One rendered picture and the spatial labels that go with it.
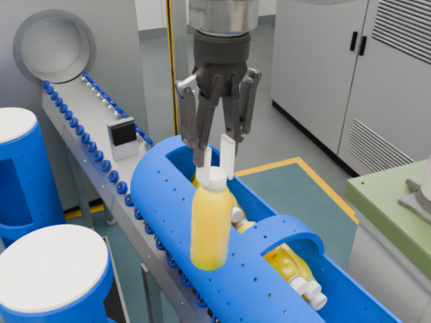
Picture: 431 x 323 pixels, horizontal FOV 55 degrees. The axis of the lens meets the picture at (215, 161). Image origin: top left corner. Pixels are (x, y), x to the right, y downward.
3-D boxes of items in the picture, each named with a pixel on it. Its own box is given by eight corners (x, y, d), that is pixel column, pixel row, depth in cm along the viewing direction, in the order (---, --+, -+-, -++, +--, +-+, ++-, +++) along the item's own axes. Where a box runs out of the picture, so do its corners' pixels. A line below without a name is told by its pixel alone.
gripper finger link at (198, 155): (206, 136, 60) (188, 141, 59) (204, 166, 63) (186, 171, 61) (200, 132, 61) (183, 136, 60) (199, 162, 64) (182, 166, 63)
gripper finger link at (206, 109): (226, 77, 56) (217, 77, 55) (208, 152, 61) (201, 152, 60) (210, 68, 59) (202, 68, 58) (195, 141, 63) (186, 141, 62)
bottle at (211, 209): (231, 251, 79) (240, 171, 69) (221, 279, 73) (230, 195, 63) (195, 242, 80) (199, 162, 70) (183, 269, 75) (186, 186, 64)
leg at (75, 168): (92, 225, 262) (73, 141, 226) (95, 231, 258) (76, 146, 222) (83, 229, 260) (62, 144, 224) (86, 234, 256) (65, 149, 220)
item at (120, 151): (136, 150, 164) (131, 116, 155) (140, 156, 162) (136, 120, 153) (112, 158, 160) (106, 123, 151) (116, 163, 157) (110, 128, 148)
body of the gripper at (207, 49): (232, 19, 59) (228, 81, 64) (179, 25, 55) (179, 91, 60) (265, 32, 54) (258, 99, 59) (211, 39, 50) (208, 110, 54)
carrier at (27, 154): (27, 257, 221) (13, 303, 198) (-28, 111, 171) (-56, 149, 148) (83, 252, 224) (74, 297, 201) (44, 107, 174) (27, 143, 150)
